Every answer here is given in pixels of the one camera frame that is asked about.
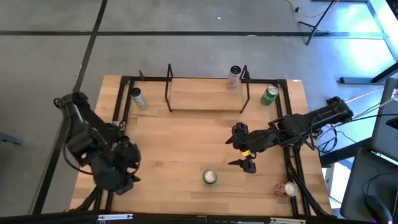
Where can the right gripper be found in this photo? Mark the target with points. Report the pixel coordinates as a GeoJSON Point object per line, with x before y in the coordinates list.
{"type": "Point", "coordinates": [255, 138]}

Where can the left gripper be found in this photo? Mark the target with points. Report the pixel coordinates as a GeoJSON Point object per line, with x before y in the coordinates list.
{"type": "Point", "coordinates": [130, 155]}

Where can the green Sprite can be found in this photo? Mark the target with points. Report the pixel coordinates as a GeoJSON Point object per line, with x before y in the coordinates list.
{"type": "Point", "coordinates": [268, 97]}
{"type": "Point", "coordinates": [210, 176]}

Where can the red Coca-Cola can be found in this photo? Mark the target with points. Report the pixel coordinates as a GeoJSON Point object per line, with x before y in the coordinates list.
{"type": "Point", "coordinates": [284, 189]}

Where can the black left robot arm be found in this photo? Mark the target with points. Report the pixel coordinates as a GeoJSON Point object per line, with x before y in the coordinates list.
{"type": "Point", "coordinates": [84, 137]}

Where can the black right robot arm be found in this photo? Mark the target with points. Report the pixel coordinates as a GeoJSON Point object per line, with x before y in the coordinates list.
{"type": "Point", "coordinates": [311, 123]}

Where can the yellow label sticker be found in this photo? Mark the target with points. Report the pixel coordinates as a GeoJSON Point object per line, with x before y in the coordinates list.
{"type": "Point", "coordinates": [246, 153]}

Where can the white box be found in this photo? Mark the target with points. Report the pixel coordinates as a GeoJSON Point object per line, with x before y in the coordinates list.
{"type": "Point", "coordinates": [340, 180]}

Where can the dark grey side desk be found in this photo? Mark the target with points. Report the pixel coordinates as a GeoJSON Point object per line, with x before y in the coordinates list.
{"type": "Point", "coordinates": [357, 186]}

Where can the grey chair base foot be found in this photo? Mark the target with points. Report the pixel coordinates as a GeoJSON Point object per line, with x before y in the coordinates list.
{"type": "Point", "coordinates": [11, 139]}

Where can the black tripod stand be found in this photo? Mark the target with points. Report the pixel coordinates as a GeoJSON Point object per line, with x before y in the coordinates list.
{"type": "Point", "coordinates": [314, 28]}

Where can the grey monitor back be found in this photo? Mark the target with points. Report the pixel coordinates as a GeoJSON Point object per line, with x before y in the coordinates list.
{"type": "Point", "coordinates": [385, 130]}

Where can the black computer mouse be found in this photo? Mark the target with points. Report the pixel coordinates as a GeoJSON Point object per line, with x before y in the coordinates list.
{"type": "Point", "coordinates": [377, 207]}

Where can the silver frame bracket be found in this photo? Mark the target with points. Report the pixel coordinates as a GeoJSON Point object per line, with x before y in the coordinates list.
{"type": "Point", "coordinates": [287, 220]}
{"type": "Point", "coordinates": [115, 216]}

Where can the wooden shelf with black frame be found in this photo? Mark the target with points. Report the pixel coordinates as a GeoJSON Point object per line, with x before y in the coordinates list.
{"type": "Point", "coordinates": [205, 93]}

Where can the black aluminium table frame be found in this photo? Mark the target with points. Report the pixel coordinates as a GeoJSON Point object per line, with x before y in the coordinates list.
{"type": "Point", "coordinates": [149, 79]}

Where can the black desk frame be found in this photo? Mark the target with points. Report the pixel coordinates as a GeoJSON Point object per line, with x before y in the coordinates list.
{"type": "Point", "coordinates": [357, 80]}

